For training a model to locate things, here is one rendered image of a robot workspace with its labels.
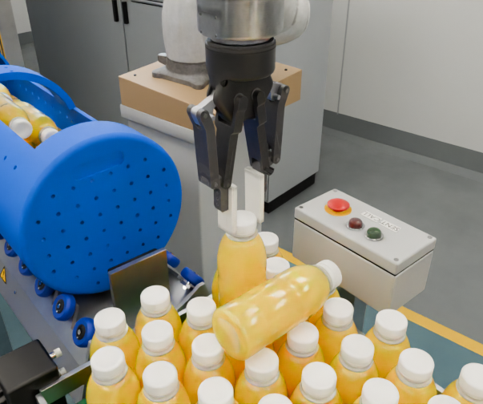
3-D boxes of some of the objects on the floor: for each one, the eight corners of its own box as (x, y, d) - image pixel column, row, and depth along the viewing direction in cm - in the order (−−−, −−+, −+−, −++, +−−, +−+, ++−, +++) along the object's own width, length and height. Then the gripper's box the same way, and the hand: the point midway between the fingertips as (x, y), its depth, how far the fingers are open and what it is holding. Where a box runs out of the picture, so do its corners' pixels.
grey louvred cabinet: (103, 103, 440) (75, -94, 366) (317, 182, 320) (340, -86, 246) (46, 121, 405) (2, -92, 330) (263, 218, 285) (271, -82, 211)
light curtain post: (62, 258, 255) (-31, -167, 167) (67, 264, 251) (-26, -168, 163) (50, 263, 251) (-52, -168, 164) (55, 268, 247) (-47, -169, 160)
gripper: (273, 18, 61) (268, 191, 74) (153, 42, 52) (170, 236, 64) (320, 29, 57) (307, 213, 69) (197, 57, 47) (207, 264, 60)
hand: (240, 202), depth 65 cm, fingers closed on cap, 4 cm apart
